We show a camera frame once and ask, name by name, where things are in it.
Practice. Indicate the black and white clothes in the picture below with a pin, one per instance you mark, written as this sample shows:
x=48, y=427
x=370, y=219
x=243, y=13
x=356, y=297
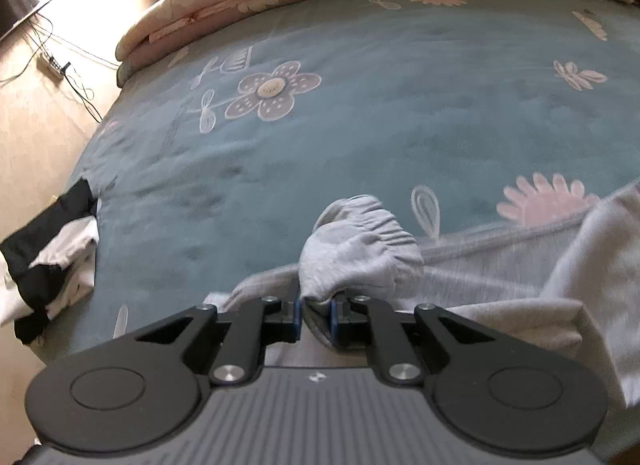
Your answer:
x=45, y=255

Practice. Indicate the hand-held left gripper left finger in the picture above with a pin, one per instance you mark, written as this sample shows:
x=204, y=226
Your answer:
x=297, y=322

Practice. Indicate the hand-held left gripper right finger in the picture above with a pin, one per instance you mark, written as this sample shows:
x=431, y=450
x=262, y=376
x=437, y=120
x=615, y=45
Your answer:
x=333, y=325

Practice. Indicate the wall power strip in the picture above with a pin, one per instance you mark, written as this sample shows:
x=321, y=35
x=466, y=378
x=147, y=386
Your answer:
x=52, y=66

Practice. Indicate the grey sweatpants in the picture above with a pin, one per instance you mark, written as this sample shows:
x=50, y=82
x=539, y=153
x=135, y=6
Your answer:
x=360, y=250

